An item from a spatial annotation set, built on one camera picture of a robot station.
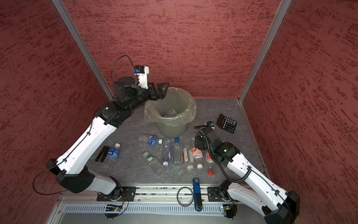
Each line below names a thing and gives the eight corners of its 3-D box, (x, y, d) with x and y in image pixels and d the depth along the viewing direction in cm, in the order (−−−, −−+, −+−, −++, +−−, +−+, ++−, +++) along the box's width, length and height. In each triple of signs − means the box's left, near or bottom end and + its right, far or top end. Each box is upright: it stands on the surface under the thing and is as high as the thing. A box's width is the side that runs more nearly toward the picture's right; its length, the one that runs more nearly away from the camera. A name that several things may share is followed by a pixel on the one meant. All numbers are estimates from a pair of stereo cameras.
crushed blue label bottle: (147, 146, 94) (146, 142, 89) (149, 139, 97) (147, 135, 93) (161, 146, 94) (160, 142, 89) (162, 139, 97) (161, 135, 93)
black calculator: (214, 125, 106) (215, 123, 104) (219, 115, 112) (220, 113, 110) (232, 134, 101) (233, 132, 99) (237, 123, 107) (238, 121, 105)
